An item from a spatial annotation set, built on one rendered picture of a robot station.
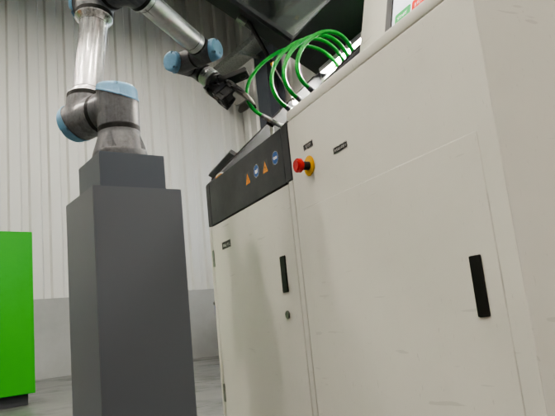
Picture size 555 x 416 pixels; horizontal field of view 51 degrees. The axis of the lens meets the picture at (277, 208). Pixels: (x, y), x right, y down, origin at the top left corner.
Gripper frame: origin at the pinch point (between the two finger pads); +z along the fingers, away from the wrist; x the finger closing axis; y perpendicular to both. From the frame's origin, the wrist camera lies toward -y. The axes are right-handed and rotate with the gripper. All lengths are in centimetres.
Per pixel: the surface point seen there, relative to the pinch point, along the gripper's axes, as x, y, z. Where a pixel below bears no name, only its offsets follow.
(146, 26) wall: -508, -156, -576
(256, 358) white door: -2, 65, 63
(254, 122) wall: -631, -168, -385
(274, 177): 29, 23, 41
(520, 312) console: 82, 28, 113
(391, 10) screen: 43, -31, 39
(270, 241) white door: 20, 37, 50
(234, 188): 5.7, 29.7, 21.3
